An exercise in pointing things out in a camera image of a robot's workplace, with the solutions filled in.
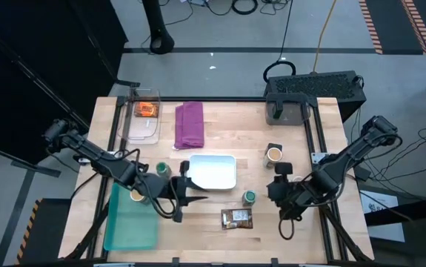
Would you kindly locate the black curtain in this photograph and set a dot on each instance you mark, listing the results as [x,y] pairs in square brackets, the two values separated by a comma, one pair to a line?
[31,74]

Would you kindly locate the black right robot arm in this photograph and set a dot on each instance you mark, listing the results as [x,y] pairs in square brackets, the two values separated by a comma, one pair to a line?
[361,146]

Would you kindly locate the green-lid glass spice jar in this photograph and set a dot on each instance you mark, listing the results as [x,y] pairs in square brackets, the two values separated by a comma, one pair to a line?
[249,196]
[163,169]

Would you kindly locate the gray plastic bin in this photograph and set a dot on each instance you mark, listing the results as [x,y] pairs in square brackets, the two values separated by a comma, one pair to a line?
[292,115]

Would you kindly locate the white plastic storage bin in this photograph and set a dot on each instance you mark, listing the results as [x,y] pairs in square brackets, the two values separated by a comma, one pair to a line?
[214,172]

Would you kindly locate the black yellow-striped platform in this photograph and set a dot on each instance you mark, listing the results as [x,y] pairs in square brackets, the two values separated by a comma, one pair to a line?
[46,233]

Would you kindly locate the white paper sheet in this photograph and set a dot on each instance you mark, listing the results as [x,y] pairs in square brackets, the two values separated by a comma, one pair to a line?
[373,202]

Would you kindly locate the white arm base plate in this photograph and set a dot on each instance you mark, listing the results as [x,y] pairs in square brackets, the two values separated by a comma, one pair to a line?
[83,160]
[318,157]

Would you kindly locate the clear plastic container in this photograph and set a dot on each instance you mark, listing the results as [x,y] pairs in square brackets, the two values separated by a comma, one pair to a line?
[142,131]

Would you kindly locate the orange spice packet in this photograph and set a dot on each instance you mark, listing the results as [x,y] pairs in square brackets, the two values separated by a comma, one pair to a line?
[146,109]

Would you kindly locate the teal plastic tray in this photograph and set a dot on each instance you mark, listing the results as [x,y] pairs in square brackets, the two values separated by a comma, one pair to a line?
[131,230]

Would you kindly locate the black stand pole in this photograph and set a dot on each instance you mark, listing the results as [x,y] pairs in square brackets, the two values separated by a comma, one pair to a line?
[157,29]

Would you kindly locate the purple folded cloth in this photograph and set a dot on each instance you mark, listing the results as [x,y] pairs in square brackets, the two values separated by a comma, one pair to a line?
[189,126]

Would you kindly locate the black perforated computer case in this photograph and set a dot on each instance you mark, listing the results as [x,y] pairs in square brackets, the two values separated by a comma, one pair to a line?
[320,86]

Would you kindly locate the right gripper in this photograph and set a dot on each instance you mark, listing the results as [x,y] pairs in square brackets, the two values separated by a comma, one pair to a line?
[288,194]

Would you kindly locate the brown spice packet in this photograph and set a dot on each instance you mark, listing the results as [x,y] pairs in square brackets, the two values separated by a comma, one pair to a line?
[236,219]

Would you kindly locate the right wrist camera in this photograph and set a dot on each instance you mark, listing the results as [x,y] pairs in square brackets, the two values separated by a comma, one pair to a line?
[283,168]

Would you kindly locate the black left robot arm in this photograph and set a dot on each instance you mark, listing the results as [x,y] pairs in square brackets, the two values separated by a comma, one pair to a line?
[98,154]

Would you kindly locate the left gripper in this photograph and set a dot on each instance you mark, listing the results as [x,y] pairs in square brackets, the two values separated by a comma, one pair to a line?
[157,187]

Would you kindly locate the black table frame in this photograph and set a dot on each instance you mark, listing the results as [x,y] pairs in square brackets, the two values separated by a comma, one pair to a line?
[235,99]

